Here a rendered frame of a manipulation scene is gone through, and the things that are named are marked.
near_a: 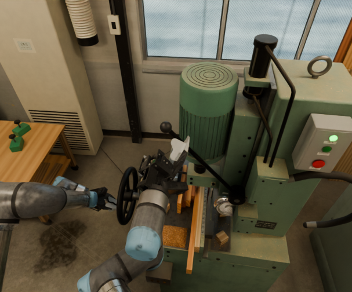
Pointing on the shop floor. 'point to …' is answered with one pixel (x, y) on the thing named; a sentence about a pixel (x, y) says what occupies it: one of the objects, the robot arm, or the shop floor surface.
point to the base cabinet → (217, 276)
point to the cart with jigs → (24, 154)
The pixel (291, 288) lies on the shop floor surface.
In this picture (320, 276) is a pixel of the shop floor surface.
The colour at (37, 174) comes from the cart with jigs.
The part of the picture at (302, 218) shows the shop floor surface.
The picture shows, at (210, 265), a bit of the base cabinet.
